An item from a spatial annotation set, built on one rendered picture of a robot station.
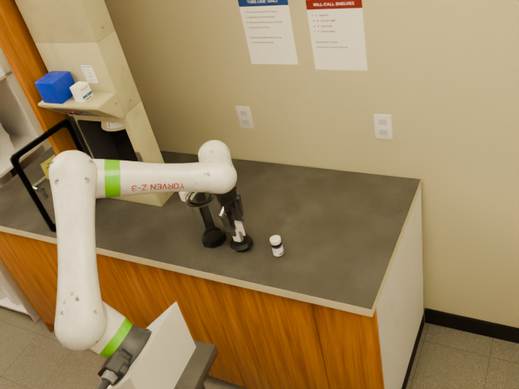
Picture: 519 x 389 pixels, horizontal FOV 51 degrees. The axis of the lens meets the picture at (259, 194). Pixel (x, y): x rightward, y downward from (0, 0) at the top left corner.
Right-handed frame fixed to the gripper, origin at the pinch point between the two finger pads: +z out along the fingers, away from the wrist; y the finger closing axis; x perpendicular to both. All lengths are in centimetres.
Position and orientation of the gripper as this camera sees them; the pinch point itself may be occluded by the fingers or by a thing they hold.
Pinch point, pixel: (237, 231)
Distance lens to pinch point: 203.7
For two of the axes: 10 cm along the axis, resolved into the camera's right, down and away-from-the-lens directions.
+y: -4.5, 6.1, -6.4
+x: 8.7, 1.4, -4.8
